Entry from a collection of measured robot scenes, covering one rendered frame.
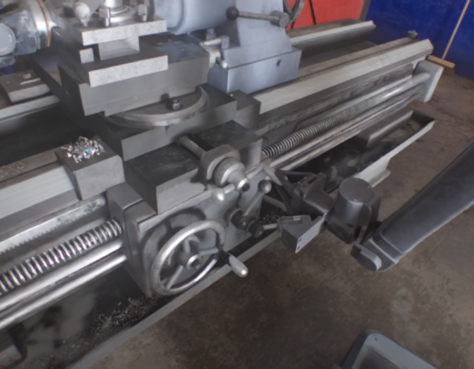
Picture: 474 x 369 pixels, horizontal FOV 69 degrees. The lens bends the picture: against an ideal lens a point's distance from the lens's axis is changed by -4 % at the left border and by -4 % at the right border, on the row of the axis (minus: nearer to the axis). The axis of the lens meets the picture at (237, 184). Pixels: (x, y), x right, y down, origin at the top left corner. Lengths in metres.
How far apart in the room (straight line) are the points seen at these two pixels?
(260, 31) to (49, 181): 0.74
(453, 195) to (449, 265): 1.58
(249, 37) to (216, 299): 1.03
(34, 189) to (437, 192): 0.72
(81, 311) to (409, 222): 0.88
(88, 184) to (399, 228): 0.61
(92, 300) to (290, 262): 0.95
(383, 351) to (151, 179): 0.93
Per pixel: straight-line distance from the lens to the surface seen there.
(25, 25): 0.87
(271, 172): 0.75
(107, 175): 0.82
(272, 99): 1.14
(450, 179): 0.50
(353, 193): 0.61
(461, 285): 2.03
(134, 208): 0.78
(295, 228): 0.64
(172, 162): 0.77
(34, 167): 0.89
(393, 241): 0.61
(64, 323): 1.12
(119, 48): 0.77
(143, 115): 0.79
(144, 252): 0.82
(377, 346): 1.31
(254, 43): 1.15
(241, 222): 0.92
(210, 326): 1.51
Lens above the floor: 1.33
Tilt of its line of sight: 40 degrees down
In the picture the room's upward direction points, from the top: 6 degrees clockwise
